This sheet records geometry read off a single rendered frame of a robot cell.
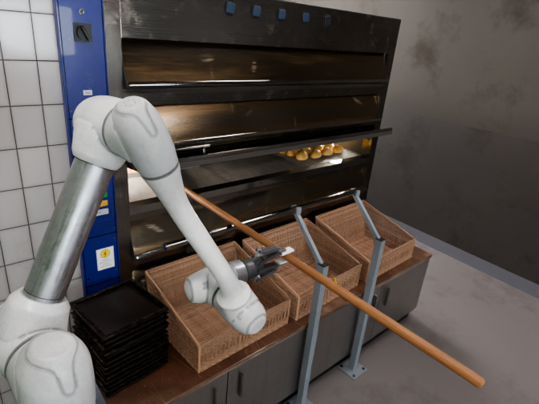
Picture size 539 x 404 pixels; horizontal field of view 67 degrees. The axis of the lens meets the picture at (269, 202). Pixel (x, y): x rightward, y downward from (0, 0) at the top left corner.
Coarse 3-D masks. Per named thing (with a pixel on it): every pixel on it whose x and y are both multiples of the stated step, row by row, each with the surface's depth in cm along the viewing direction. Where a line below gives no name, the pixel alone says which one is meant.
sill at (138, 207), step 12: (360, 156) 296; (300, 168) 257; (312, 168) 260; (324, 168) 267; (336, 168) 276; (240, 180) 228; (252, 180) 229; (264, 180) 234; (276, 180) 240; (204, 192) 208; (216, 192) 213; (228, 192) 219; (132, 204) 186; (144, 204) 188; (156, 204) 192
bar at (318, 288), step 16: (352, 192) 230; (288, 208) 199; (304, 208) 206; (304, 224) 202; (368, 224) 231; (176, 240) 160; (384, 240) 227; (320, 272) 197; (368, 272) 236; (320, 288) 199; (368, 288) 238; (320, 304) 205; (304, 352) 218; (352, 352) 258; (304, 368) 221; (352, 368) 261; (304, 384) 224; (288, 400) 236; (304, 400) 230
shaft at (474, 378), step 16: (192, 192) 197; (240, 224) 171; (288, 256) 151; (304, 272) 145; (336, 288) 135; (352, 304) 130; (368, 304) 128; (384, 320) 122; (400, 336) 118; (416, 336) 116; (432, 352) 111; (448, 368) 108; (464, 368) 106; (480, 384) 102
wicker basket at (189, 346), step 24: (168, 264) 204; (192, 264) 214; (168, 288) 205; (264, 288) 219; (168, 312) 185; (192, 312) 212; (216, 312) 213; (288, 312) 208; (192, 336) 173; (216, 336) 176; (240, 336) 188; (264, 336) 200; (192, 360) 178; (216, 360) 181
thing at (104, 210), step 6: (108, 186) 169; (108, 192) 170; (108, 198) 171; (102, 204) 170; (108, 204) 172; (102, 210) 171; (108, 210) 173; (96, 216) 171; (102, 216) 172; (108, 216) 174; (96, 222) 171
